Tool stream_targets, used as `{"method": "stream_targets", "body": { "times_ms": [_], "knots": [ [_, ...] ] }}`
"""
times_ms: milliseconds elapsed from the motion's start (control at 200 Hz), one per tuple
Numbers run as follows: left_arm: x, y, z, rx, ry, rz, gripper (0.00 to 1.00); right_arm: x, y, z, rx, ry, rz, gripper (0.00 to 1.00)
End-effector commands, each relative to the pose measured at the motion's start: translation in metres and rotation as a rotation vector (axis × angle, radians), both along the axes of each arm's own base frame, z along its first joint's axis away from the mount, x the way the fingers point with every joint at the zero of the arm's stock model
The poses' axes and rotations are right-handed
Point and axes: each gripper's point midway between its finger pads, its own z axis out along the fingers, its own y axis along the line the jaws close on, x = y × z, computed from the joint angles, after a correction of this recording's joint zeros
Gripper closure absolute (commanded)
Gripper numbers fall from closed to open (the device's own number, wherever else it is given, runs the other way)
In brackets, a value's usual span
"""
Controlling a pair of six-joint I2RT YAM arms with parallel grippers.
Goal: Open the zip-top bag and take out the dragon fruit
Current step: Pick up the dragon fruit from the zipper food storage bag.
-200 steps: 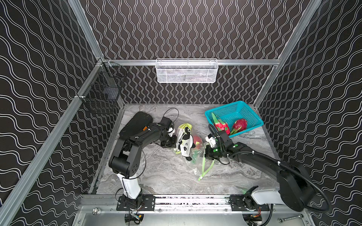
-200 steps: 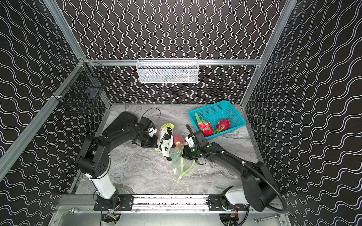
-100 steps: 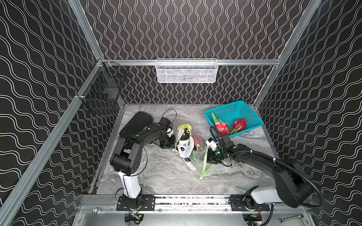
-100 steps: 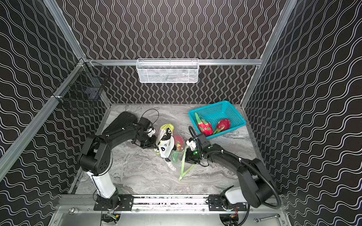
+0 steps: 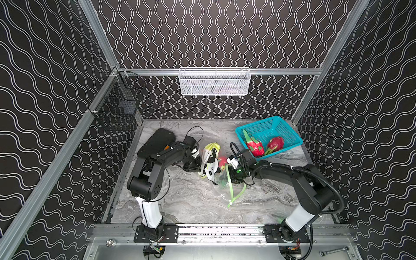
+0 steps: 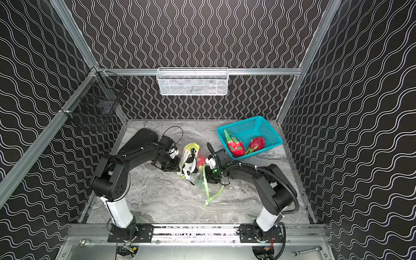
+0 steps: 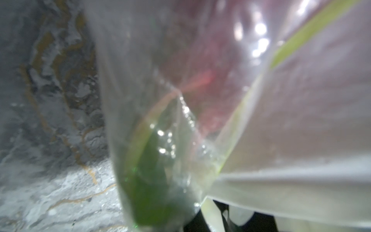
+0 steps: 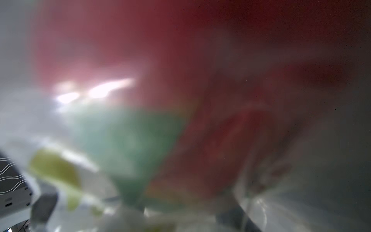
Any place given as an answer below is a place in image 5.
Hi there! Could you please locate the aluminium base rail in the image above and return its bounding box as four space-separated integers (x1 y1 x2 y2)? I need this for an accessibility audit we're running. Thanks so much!
133 223 353 244

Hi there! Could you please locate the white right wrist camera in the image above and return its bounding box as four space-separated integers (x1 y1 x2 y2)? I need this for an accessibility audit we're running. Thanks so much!
226 156 242 170

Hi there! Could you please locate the red dragon fruit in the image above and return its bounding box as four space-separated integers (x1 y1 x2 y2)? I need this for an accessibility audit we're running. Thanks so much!
243 130 265 158
264 136 284 156
218 156 228 171

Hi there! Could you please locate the white wire mesh basket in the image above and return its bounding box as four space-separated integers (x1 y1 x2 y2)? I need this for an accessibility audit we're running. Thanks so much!
178 67 251 96

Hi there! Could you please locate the silver wrench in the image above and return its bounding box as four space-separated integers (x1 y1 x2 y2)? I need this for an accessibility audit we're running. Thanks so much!
320 247 349 257

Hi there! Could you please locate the teal plastic perforated basket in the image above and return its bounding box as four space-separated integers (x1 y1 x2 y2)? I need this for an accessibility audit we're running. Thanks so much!
235 116 303 161

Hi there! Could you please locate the clear zip-top bag green seal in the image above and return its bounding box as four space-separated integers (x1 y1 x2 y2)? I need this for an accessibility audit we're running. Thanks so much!
199 143 247 207

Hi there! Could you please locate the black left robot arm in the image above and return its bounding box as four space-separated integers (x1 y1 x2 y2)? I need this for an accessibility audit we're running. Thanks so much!
126 128 202 242

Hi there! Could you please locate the black wire basket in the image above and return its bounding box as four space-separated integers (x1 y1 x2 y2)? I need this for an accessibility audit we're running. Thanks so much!
92 67 148 132

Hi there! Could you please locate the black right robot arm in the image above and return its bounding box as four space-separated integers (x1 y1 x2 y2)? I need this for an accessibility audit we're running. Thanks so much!
225 149 345 242

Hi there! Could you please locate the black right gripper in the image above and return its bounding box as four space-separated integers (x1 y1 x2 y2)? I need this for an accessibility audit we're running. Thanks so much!
217 166 248 183

